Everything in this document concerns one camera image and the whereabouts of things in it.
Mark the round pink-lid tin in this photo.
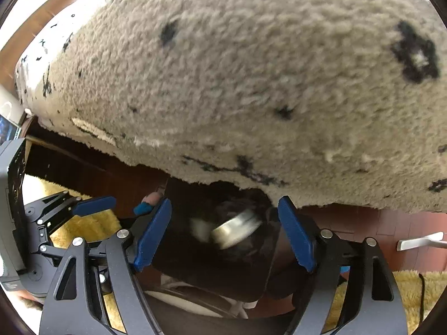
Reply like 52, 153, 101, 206
211, 209, 262, 250

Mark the black trash bin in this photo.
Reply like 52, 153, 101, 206
152, 178, 280, 303

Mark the person's slippered left foot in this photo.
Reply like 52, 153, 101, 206
141, 191, 164, 208

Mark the tablet screen at bedside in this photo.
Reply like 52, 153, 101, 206
0, 116, 20, 144

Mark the grey cat-pattern bed blanket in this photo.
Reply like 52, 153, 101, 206
15, 0, 446, 212

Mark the dark wooden headboard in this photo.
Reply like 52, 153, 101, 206
1, 0, 76, 92

